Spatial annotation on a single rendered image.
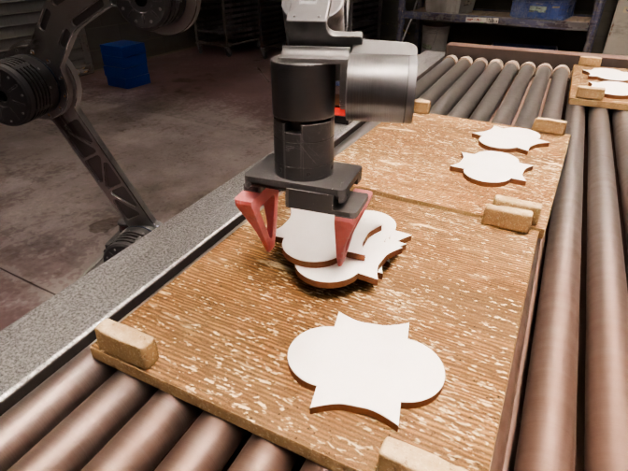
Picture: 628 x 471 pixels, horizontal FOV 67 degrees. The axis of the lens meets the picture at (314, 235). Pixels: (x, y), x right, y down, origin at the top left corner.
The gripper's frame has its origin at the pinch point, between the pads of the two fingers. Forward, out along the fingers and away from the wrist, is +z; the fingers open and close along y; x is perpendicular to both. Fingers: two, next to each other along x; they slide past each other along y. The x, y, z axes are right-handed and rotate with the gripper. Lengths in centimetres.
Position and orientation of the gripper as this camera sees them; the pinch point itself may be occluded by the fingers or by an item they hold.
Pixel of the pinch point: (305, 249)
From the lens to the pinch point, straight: 51.3
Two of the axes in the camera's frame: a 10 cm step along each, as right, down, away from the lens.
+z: 0.0, 8.7, 5.0
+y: -9.4, -1.8, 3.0
